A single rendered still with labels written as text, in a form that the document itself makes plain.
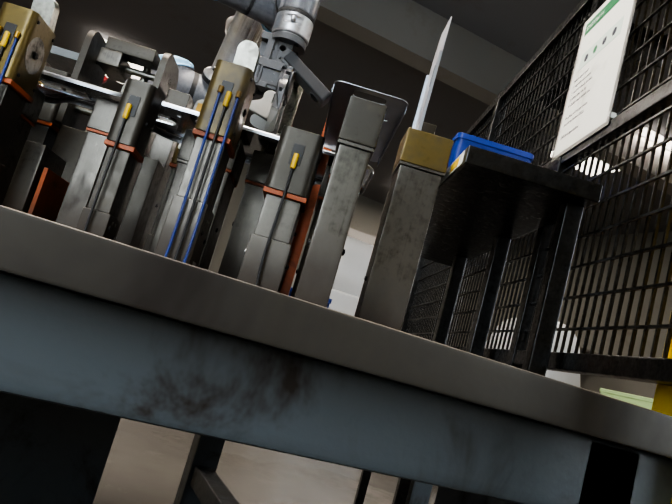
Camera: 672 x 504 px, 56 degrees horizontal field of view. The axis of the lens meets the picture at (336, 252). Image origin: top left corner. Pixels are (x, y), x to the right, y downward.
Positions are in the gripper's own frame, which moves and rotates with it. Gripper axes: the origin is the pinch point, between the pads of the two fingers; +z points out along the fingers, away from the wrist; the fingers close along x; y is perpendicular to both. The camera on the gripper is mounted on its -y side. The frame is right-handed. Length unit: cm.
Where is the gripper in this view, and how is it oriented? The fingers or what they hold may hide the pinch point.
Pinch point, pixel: (270, 138)
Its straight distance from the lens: 123.9
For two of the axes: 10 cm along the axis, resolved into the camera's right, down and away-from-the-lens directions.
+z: -2.7, 9.5, -1.5
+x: 0.8, -1.3, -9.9
